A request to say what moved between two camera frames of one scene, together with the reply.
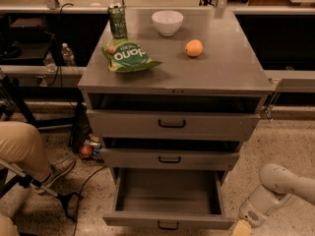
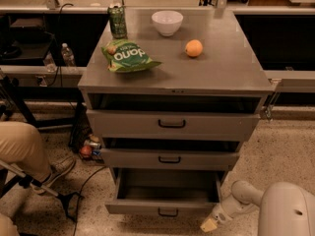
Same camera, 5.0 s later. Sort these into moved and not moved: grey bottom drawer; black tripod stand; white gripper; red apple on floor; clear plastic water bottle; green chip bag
Moved: white gripper; grey bottom drawer
Not moved: green chip bag; red apple on floor; black tripod stand; clear plastic water bottle
